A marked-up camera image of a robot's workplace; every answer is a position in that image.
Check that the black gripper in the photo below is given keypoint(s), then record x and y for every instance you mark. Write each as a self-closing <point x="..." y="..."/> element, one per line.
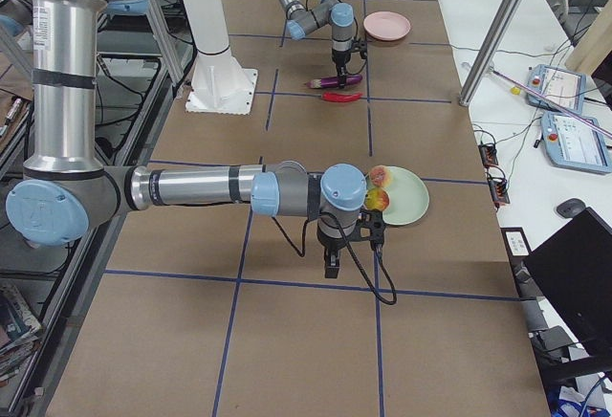
<point x="328" y="246"/>
<point x="338" y="58"/>

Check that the purple eggplant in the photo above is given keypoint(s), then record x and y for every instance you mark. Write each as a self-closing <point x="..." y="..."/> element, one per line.
<point x="332" y="82"/>

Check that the red chili pepper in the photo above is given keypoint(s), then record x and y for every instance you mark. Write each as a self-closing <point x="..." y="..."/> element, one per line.
<point x="335" y="97"/>

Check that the yellow-red pomegranate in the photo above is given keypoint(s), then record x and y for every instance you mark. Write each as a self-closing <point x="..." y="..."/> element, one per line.
<point x="376" y="198"/>

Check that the green-pink peach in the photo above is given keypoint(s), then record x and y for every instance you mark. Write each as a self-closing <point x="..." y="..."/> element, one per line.
<point x="380" y="176"/>

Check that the pink plate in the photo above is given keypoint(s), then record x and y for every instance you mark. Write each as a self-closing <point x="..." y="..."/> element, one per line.
<point x="386" y="25"/>

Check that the green plate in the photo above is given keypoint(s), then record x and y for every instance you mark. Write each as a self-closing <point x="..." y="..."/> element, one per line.
<point x="409" y="198"/>

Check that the teach pendant upper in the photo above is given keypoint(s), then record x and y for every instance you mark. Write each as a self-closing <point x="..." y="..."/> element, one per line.
<point x="563" y="87"/>

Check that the teach pendant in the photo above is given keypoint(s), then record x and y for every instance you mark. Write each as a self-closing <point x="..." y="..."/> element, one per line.
<point x="572" y="144"/>
<point x="563" y="87"/>

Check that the teach pendant lower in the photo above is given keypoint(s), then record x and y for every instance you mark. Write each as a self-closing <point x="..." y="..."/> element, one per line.
<point x="572" y="144"/>

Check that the computer mouse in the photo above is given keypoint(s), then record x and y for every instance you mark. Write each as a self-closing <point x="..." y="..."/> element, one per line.
<point x="570" y="208"/>

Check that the black laptop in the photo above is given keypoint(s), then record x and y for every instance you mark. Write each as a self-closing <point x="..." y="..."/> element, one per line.
<point x="572" y="269"/>

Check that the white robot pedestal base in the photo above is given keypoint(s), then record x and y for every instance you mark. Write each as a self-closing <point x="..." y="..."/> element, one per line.
<point x="219" y="83"/>

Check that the aluminium frame post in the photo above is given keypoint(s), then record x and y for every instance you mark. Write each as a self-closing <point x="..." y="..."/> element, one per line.
<point x="481" y="64"/>

